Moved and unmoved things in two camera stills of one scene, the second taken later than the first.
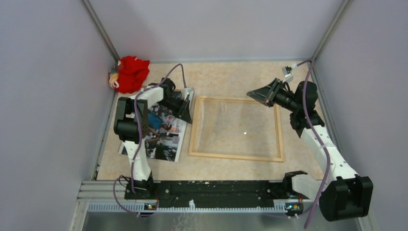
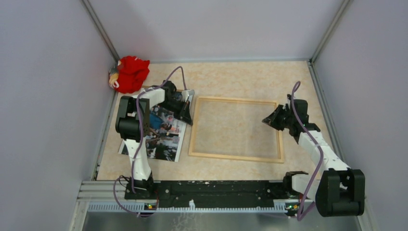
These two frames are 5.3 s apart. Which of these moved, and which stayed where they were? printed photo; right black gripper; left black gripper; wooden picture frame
Moved: right black gripper
Stayed: printed photo; wooden picture frame; left black gripper
